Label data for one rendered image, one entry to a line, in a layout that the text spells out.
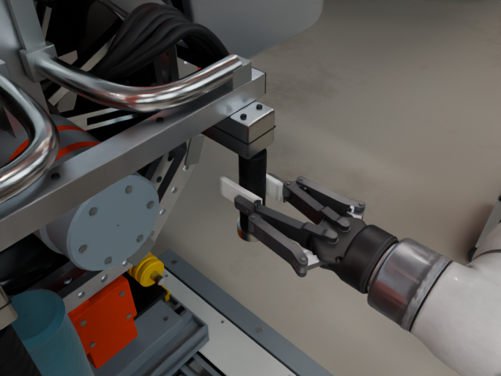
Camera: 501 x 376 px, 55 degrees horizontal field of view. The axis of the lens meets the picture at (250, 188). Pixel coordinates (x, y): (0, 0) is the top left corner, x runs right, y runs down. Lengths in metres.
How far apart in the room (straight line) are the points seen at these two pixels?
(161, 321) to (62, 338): 0.59
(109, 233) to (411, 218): 1.42
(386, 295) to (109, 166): 0.31
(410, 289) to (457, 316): 0.05
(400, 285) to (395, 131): 1.79
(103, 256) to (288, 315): 0.98
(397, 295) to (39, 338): 0.42
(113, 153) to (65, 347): 0.31
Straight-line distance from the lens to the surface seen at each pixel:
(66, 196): 0.46
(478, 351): 0.51
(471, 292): 0.51
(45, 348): 0.67
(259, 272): 1.60
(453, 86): 2.73
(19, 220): 0.45
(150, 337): 1.23
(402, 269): 0.52
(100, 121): 0.84
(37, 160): 0.44
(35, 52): 0.60
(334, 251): 0.56
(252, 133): 0.56
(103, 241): 0.59
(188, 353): 1.31
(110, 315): 0.92
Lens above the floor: 1.26
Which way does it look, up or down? 42 degrees down
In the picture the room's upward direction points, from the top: straight up
